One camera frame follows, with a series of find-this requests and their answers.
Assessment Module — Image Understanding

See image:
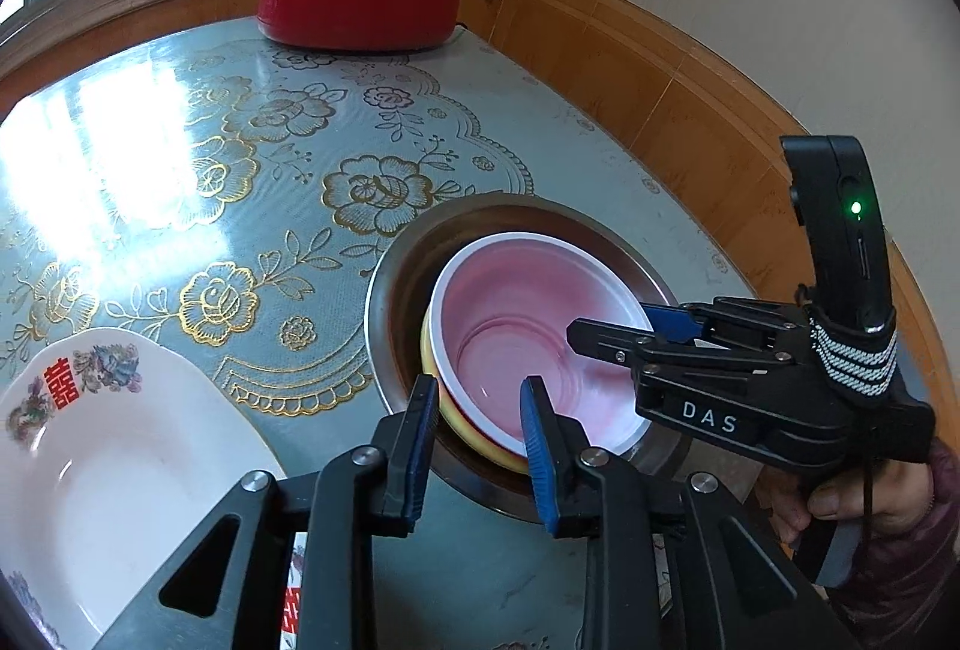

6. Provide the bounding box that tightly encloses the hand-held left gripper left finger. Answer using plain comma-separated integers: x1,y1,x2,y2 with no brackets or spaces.
94,374,442,650

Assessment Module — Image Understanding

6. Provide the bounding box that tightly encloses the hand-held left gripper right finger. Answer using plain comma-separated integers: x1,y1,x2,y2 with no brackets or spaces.
519,375,863,650

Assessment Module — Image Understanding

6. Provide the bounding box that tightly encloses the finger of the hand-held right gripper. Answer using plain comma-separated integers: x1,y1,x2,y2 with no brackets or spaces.
566,317,811,371
637,296,815,352

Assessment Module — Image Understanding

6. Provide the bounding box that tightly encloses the yellow plastic bowl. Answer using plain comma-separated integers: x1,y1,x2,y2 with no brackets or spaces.
420,305,541,477

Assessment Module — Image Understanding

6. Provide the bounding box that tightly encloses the red plastic bowl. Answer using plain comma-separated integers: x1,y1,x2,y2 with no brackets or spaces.
429,233,655,460

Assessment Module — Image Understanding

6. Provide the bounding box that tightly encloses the stainless steel bowl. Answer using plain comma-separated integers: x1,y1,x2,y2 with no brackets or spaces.
365,194,695,522

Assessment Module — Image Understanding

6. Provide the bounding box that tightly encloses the small white floral plate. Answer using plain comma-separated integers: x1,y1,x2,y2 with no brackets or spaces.
0,327,290,650

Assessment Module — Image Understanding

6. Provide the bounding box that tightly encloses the person's right hand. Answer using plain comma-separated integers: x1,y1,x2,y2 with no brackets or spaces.
771,451,935,546

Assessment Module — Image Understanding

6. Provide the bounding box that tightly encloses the floral gold patterned tablecloth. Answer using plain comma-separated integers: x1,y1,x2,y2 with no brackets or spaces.
0,16,758,650

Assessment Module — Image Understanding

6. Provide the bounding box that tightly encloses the red electric pot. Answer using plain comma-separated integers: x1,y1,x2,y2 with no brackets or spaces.
256,0,460,52

